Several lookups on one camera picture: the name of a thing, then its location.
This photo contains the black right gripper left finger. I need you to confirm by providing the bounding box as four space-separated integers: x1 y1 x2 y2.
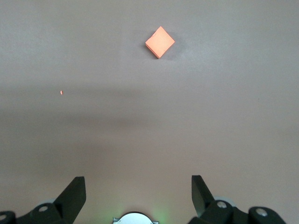
0 176 86 224

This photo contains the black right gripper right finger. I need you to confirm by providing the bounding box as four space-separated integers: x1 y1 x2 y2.
188 175 287 224

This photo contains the orange foam block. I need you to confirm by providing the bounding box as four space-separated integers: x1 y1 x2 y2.
145 26 176 60

